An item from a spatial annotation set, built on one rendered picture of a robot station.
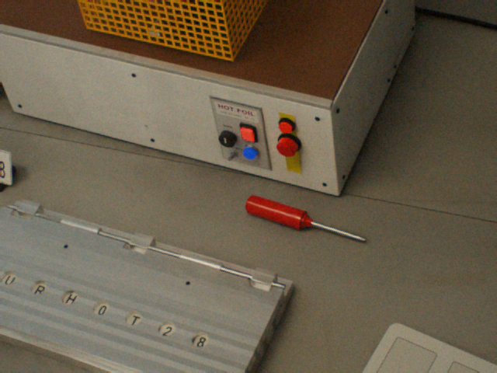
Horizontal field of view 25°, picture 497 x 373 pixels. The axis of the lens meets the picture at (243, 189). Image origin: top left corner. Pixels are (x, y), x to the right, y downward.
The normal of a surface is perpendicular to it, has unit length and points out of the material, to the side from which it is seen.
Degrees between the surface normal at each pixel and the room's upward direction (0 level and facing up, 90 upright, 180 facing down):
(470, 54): 0
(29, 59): 90
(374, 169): 0
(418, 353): 0
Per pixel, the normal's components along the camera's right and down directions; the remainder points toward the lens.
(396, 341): -0.12, -0.61
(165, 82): -0.40, 0.75
